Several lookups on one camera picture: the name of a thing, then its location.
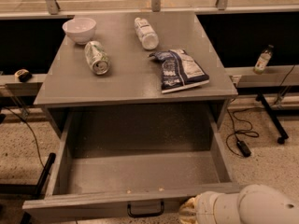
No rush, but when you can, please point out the grey top drawer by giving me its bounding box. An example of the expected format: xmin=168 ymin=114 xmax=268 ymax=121
xmin=23 ymin=105 xmax=240 ymax=223

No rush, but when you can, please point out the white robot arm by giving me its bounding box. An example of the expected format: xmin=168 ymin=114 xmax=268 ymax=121
xmin=178 ymin=185 xmax=299 ymax=224

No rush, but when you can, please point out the blue white chip bag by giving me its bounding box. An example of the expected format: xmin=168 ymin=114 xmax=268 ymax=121
xmin=149 ymin=49 xmax=209 ymax=93

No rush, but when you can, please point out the black stand leg left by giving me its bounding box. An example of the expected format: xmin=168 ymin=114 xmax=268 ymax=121
xmin=0 ymin=153 xmax=56 ymax=197

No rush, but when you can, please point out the grey cabinet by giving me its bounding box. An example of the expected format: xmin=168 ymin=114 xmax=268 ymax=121
xmin=33 ymin=10 xmax=239 ymax=138

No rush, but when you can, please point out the small green bottle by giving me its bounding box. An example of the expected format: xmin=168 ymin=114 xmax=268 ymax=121
xmin=253 ymin=45 xmax=274 ymax=75

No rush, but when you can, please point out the clear plastic water bottle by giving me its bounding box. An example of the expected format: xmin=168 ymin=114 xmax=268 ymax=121
xmin=135 ymin=18 xmax=159 ymax=50

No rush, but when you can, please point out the green white soda can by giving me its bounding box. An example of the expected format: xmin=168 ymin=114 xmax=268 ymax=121
xmin=84 ymin=41 xmax=110 ymax=76

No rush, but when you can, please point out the white bowl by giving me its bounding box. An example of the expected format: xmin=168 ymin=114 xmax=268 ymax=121
xmin=63 ymin=18 xmax=96 ymax=45

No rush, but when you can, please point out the black tape measure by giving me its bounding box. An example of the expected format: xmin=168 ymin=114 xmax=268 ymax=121
xmin=15 ymin=69 xmax=32 ymax=82

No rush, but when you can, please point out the black drawer handle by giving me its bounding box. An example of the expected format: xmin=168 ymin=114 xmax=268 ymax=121
xmin=127 ymin=201 xmax=164 ymax=218

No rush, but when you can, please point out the black power adapter with cable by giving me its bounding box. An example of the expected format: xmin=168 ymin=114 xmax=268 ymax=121
xmin=225 ymin=109 xmax=260 ymax=158

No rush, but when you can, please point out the black cable left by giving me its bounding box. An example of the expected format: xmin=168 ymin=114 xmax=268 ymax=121
xmin=2 ymin=105 xmax=46 ymax=169

